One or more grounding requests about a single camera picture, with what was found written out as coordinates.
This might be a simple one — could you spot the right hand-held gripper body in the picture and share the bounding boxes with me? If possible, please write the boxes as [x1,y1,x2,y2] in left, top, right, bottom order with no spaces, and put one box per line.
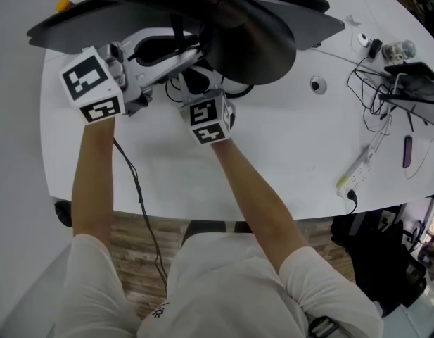
[175,65,255,146]

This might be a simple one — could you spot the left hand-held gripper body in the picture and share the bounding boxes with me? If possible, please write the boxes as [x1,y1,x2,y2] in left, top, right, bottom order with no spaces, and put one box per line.
[58,26,204,125]

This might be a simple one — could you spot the person's left forearm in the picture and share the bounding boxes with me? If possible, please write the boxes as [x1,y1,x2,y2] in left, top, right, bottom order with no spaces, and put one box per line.
[70,114,116,256]

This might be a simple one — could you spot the person's right forearm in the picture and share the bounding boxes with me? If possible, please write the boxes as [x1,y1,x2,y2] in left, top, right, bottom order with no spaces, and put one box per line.
[209,137,311,271]

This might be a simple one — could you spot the dark grey flat panel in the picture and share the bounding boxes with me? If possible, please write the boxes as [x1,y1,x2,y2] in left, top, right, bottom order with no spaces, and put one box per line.
[26,0,346,55]

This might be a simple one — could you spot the white table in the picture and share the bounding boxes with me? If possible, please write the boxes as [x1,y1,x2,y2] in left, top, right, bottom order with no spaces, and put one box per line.
[39,0,434,222]

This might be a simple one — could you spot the black table foot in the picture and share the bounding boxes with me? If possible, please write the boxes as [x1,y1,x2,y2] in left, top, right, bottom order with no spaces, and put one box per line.
[53,199,74,228]

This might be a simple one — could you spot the white power strip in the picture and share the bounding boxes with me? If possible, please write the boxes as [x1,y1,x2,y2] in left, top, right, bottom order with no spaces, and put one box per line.
[335,145,376,199]

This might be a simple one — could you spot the person's white shirt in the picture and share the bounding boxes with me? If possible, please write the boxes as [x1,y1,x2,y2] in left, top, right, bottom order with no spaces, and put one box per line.
[53,231,385,338]

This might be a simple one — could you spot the black power adapter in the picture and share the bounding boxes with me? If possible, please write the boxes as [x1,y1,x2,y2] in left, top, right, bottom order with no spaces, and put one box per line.
[368,38,383,59]

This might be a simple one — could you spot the purple phone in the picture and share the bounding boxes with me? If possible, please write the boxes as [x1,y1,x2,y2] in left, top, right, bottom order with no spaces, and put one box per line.
[402,135,414,169]

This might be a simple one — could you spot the clear glass jar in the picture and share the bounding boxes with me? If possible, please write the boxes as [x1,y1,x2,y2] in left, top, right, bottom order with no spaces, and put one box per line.
[381,39,417,64]

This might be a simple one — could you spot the black laptop stand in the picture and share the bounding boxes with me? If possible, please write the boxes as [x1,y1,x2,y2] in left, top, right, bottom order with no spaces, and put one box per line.
[378,61,434,127]

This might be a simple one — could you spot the black office chair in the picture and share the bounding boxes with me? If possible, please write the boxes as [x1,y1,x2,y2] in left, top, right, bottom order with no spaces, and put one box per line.
[330,205,429,317]

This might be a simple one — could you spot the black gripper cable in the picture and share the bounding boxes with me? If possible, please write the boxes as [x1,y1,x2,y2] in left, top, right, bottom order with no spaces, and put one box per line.
[112,138,169,290]

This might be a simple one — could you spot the round table cable grommet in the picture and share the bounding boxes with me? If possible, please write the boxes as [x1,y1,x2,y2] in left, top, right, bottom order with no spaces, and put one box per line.
[309,75,327,95]

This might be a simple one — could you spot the black plug with cable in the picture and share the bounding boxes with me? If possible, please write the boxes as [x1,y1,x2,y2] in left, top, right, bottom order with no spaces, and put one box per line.
[345,189,359,215]

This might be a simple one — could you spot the tangled black cables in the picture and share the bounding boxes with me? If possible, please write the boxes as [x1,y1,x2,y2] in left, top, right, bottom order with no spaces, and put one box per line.
[346,56,395,134]

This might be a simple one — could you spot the thin white cable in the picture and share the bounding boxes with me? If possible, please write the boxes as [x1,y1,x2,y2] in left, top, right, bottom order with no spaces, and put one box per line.
[404,127,434,180]

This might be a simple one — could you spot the black strap buckle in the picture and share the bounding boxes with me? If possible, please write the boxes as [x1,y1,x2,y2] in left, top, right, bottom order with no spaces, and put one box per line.
[307,315,340,338]

